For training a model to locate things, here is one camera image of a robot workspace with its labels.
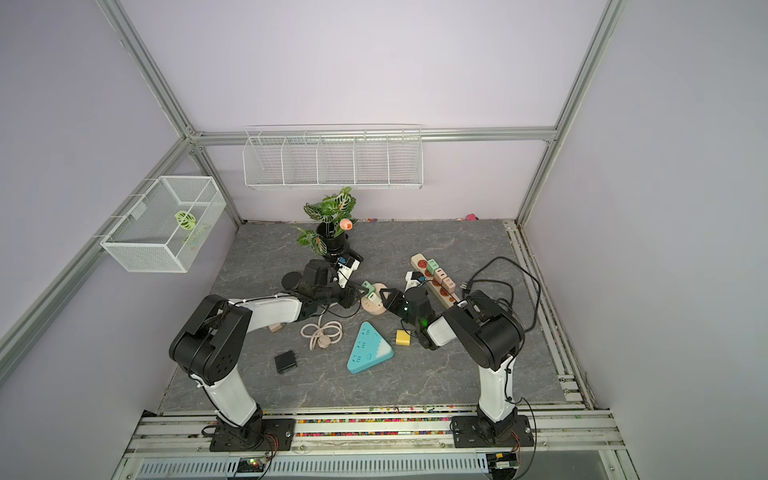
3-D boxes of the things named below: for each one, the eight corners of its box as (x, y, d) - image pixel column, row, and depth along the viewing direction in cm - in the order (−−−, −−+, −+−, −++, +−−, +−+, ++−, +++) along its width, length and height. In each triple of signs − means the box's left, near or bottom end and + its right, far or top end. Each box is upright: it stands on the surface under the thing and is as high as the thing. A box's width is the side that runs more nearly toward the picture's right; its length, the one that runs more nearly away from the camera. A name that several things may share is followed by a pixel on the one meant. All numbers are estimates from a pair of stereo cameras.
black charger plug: (279, 374, 85) (276, 371, 84) (277, 359, 88) (274, 356, 86) (301, 365, 87) (298, 362, 85) (298, 351, 90) (296, 348, 88)
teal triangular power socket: (349, 373, 85) (347, 369, 82) (353, 327, 94) (352, 322, 91) (393, 373, 85) (393, 368, 82) (393, 327, 94) (393, 322, 91)
